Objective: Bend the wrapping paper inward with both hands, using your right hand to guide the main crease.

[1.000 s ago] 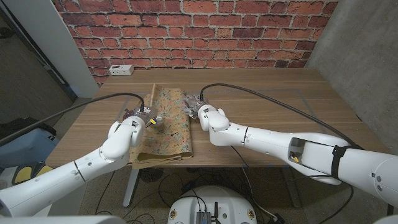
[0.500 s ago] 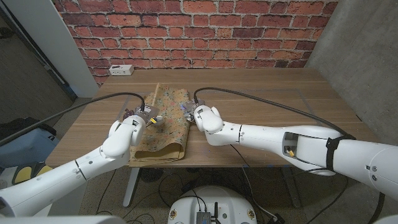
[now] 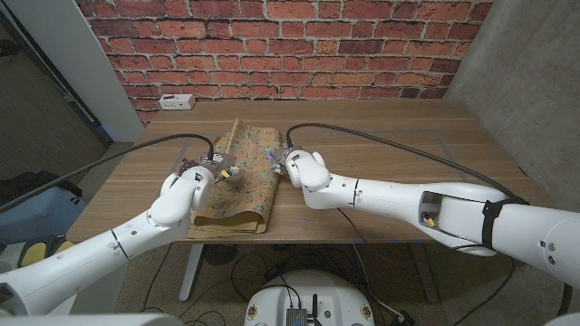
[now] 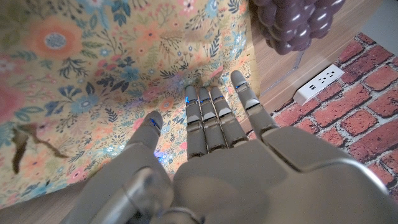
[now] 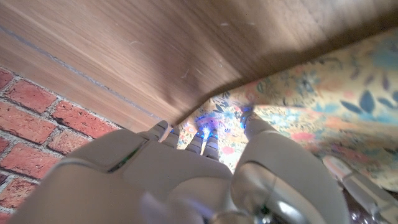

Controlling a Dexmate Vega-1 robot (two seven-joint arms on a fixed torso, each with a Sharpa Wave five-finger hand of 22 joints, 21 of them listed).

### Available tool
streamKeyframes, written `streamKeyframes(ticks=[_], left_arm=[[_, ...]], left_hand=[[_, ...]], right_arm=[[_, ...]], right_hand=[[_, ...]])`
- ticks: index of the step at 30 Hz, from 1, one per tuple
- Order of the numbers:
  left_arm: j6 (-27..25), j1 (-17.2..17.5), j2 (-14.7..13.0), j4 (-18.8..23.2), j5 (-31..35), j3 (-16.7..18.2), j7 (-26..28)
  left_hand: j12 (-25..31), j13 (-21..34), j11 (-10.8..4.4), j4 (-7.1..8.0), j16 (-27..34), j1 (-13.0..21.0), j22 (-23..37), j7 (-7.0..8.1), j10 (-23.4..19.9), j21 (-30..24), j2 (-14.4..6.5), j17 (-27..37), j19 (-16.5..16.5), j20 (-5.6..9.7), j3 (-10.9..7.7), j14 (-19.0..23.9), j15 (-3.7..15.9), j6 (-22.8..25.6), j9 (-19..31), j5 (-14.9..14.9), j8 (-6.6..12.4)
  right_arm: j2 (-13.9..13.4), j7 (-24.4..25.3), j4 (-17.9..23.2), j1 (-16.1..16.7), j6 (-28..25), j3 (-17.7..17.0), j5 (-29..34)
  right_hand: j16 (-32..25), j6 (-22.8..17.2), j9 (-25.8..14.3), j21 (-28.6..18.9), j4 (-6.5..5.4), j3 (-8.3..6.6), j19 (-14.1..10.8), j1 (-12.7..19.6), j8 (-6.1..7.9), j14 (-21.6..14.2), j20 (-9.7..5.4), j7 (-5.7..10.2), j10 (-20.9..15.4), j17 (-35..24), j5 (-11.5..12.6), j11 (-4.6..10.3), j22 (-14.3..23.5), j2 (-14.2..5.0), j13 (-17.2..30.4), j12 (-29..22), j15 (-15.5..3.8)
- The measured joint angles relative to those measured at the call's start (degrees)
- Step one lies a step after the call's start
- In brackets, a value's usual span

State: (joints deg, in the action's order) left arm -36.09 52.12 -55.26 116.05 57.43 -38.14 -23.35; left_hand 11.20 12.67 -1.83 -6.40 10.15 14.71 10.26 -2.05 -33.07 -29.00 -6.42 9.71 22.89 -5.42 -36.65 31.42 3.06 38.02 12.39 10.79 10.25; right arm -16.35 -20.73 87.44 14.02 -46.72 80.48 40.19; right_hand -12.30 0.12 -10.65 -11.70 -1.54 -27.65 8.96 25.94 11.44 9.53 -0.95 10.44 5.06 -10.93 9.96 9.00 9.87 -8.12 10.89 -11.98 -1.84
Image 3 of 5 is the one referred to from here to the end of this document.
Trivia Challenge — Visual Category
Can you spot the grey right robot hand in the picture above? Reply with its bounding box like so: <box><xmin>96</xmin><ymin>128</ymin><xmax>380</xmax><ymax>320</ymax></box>
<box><xmin>266</xmin><ymin>144</ymin><xmax>303</xmax><ymax>176</ymax></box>

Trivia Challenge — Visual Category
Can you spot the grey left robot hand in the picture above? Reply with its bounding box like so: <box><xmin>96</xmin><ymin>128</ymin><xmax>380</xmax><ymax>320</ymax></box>
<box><xmin>179</xmin><ymin>151</ymin><xmax>246</xmax><ymax>185</ymax></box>

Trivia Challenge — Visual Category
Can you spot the brown gridded floral wrapping paper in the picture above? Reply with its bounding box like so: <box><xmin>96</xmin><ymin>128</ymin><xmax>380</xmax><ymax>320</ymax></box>
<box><xmin>185</xmin><ymin>119</ymin><xmax>283</xmax><ymax>240</ymax></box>

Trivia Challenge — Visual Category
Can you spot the dark purple table sticker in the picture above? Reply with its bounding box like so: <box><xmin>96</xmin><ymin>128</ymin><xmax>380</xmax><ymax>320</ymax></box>
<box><xmin>178</xmin><ymin>157</ymin><xmax>200</xmax><ymax>177</ymax></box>

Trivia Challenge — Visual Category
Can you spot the white power strip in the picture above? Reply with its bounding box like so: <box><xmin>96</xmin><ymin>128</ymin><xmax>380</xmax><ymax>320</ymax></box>
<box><xmin>158</xmin><ymin>93</ymin><xmax>197</xmax><ymax>111</ymax></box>

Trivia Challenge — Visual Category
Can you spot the white table leg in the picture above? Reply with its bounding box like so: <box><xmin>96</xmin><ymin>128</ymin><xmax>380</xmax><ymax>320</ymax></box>
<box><xmin>179</xmin><ymin>244</ymin><xmax>205</xmax><ymax>303</ymax></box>

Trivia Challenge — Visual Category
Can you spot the red brick printed backdrop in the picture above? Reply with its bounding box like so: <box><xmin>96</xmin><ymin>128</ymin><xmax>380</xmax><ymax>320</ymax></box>
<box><xmin>76</xmin><ymin>0</ymin><xmax>494</xmax><ymax>124</ymax></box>

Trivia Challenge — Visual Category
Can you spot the white robot torso base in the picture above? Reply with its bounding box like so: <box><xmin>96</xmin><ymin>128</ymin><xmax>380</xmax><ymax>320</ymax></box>
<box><xmin>244</xmin><ymin>270</ymin><xmax>376</xmax><ymax>326</ymax></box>

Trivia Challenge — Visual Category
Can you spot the small grey electronics box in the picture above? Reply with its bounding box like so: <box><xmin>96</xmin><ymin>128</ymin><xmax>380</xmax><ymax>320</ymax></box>
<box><xmin>285</xmin><ymin>307</ymin><xmax>310</xmax><ymax>326</ymax></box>

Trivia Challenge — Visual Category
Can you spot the grey table leg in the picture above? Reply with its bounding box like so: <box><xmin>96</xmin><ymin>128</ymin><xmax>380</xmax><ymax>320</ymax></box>
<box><xmin>410</xmin><ymin>246</ymin><xmax>440</xmax><ymax>303</ymax></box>

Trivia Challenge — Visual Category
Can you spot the black cloth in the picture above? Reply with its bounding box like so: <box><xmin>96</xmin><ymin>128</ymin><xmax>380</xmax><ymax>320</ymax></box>
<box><xmin>0</xmin><ymin>170</ymin><xmax>84</xmax><ymax>214</ymax></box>

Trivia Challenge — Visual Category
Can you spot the yellow and black pad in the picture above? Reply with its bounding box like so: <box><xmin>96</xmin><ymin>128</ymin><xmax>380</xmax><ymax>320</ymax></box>
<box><xmin>16</xmin><ymin>235</ymin><xmax>76</xmax><ymax>268</ymax></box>

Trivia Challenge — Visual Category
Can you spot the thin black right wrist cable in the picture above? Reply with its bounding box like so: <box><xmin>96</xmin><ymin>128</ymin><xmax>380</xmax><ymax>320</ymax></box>
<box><xmin>337</xmin><ymin>207</ymin><xmax>391</xmax><ymax>291</ymax></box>

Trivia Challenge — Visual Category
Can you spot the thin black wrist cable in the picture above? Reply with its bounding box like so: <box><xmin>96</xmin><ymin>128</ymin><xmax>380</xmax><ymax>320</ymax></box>
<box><xmin>142</xmin><ymin>242</ymin><xmax>176</xmax><ymax>313</ymax></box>
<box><xmin>337</xmin><ymin>207</ymin><xmax>391</xmax><ymax>291</ymax></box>

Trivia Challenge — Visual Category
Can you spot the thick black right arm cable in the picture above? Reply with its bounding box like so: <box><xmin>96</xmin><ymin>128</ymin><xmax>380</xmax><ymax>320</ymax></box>
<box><xmin>285</xmin><ymin>122</ymin><xmax>529</xmax><ymax>205</ymax></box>

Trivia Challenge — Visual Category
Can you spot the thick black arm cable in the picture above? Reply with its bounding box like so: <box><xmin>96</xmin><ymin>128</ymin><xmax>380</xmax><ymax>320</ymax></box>
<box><xmin>285</xmin><ymin>122</ymin><xmax>529</xmax><ymax>205</ymax></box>
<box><xmin>0</xmin><ymin>133</ymin><xmax>215</xmax><ymax>214</ymax></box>

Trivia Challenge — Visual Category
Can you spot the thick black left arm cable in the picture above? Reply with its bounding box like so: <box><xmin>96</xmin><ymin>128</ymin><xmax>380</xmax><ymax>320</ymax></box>
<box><xmin>0</xmin><ymin>133</ymin><xmax>215</xmax><ymax>214</ymax></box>

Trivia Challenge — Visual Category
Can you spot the thin black left wrist cable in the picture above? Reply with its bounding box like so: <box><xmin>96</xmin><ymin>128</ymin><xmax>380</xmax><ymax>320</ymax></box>
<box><xmin>142</xmin><ymin>242</ymin><xmax>176</xmax><ymax>313</ymax></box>

